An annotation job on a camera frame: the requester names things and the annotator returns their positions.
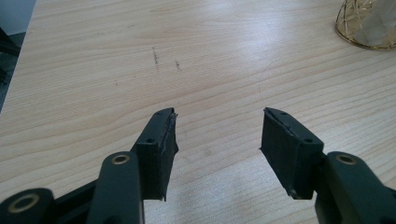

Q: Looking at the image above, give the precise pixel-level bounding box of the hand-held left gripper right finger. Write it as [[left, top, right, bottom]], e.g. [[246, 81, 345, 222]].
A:
[[260, 106, 325, 201]]

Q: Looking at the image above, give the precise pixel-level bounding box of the black metal stand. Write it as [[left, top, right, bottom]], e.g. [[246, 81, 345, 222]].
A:
[[0, 26, 22, 86]]

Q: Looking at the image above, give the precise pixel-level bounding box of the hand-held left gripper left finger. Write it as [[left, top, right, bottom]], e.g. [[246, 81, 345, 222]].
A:
[[135, 106, 179, 202]]

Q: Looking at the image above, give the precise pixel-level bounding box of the clear glass measuring cup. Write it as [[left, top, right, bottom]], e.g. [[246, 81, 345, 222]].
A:
[[334, 0, 396, 51]]

